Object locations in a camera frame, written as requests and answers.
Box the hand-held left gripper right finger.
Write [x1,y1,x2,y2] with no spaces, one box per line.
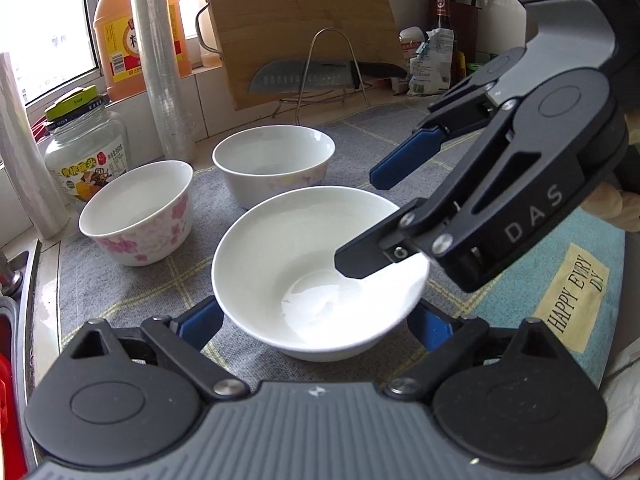
[385,300,568,403]

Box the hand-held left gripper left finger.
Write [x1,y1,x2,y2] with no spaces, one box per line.
[70,296,251,403]

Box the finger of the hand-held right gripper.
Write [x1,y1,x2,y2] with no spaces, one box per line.
[334,99,594,294]
[369,77,502,190]

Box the plain white bowl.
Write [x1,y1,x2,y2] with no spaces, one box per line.
[211,186,431,362]

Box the person's right hand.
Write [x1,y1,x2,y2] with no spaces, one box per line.
[582,112,640,233]

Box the grey woven cloth mat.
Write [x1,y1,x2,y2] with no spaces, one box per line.
[57,102,501,391]

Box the white printed plastic bag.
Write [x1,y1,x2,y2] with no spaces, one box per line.
[407,27,458,97]

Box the pink floral bowl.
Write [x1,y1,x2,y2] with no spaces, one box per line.
[78,160,195,267]

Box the teal cloth mat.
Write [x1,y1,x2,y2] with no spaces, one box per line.
[440,205,627,396]

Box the red and white packet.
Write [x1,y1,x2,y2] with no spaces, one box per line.
[399,25,426,93]

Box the white bowl with pale pattern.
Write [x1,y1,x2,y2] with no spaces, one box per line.
[212,125,336,210]

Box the brown knife block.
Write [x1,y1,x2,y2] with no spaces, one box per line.
[430,0,483,66]

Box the tall dark sauce bottle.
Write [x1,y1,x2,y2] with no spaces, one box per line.
[430,0,458,91]

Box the stainless steel sink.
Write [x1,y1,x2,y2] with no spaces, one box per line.
[0,240,48,480]

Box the wooden cutting board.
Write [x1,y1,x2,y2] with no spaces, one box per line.
[195,0,408,112]

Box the glass jar with green lid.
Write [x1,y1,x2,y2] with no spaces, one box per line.
[44,86,130,206]

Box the white jacket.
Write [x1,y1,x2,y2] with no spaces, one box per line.
[600,345,640,480]

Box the clear plastic wrap roll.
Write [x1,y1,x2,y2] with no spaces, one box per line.
[127,0,197,163]
[0,52,71,240]

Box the orange liquid jug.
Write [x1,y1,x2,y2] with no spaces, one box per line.
[92,0,187,101]

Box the window pane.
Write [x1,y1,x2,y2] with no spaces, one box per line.
[0,0,101,106]

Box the metal wire rack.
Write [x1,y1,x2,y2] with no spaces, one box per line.
[272,27,373,123]

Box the black handled kitchen knife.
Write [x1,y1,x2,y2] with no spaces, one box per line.
[249,59,408,96]

